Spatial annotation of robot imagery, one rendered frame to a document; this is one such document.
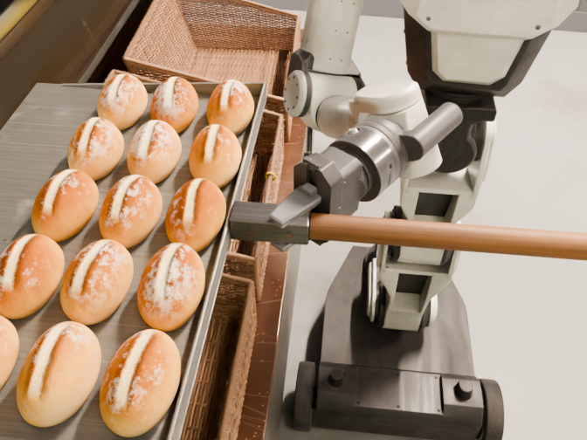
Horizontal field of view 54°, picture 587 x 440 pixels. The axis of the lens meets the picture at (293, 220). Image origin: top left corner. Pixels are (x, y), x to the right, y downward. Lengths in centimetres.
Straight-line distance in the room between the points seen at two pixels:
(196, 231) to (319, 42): 47
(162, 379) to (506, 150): 249
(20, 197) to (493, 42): 73
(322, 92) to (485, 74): 27
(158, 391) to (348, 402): 119
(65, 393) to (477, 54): 78
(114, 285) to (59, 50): 95
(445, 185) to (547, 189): 151
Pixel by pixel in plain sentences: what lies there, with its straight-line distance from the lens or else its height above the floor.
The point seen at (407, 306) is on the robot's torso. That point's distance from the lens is 165.
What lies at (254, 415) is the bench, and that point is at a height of 58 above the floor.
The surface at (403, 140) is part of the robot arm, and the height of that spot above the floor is 125.
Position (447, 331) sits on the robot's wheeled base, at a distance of 188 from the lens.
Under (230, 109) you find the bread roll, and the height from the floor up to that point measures 124.
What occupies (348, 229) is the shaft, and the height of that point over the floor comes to 122.
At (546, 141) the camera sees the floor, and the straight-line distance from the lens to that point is 300.
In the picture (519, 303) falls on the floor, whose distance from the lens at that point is 224.
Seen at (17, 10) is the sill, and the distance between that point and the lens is 133.
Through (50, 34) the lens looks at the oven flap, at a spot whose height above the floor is 105.
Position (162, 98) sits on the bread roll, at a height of 125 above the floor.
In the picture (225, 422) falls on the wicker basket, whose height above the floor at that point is 73.
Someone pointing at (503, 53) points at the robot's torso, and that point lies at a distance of 101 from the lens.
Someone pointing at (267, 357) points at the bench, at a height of 58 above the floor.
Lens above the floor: 168
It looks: 45 degrees down
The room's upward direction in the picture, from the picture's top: straight up
